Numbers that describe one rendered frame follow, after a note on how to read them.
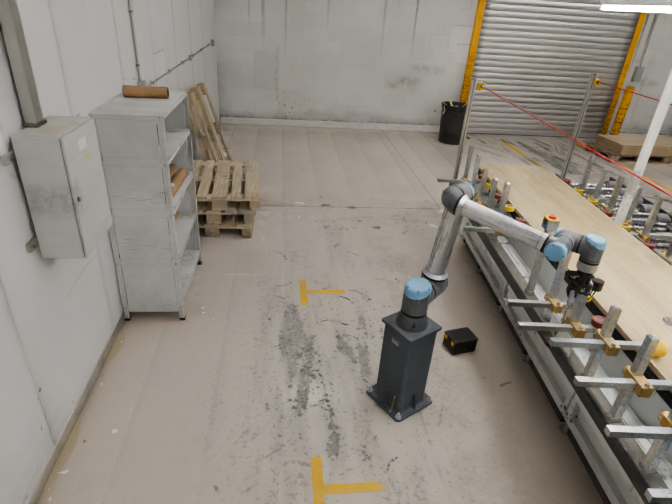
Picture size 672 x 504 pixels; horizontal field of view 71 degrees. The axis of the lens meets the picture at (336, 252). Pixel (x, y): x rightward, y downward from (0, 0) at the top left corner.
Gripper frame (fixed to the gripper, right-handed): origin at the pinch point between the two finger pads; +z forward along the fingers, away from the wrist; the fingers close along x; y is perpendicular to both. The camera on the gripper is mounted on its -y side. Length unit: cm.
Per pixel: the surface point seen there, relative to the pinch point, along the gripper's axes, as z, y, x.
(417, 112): 64, -769, 57
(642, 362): -3.3, 47.1, 6.9
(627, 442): 31, 58, 7
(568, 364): 31.4, 9.6, 3.9
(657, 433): 5, 76, -2
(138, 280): 64, -100, -256
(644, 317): 10.7, -5.6, 44.8
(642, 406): 33, 35, 28
